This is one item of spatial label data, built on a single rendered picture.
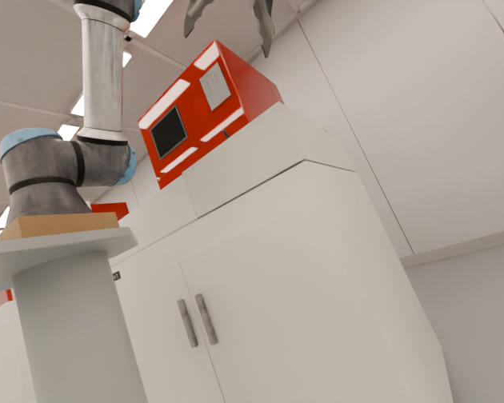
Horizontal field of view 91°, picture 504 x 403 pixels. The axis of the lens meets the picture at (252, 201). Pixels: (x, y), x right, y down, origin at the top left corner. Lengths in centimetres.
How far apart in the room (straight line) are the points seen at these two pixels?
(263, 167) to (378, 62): 237
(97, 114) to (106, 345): 51
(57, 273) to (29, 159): 25
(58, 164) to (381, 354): 77
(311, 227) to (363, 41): 257
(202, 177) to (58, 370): 48
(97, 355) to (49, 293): 14
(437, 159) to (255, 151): 217
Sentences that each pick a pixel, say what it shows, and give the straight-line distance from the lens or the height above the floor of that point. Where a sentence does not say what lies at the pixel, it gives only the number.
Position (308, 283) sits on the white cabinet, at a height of 57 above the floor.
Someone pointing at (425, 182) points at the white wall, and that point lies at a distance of 262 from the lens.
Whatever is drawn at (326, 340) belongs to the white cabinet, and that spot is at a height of 45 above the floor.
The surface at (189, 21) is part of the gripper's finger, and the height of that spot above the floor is 107.
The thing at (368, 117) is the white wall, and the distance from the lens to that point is 272.
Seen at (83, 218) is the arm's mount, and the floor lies 87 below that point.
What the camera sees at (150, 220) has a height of 89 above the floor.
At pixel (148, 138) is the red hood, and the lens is 190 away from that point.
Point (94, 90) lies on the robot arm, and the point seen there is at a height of 116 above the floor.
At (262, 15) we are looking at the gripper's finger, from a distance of 53.
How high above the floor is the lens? 69
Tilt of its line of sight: 10 degrees up
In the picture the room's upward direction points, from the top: 22 degrees counter-clockwise
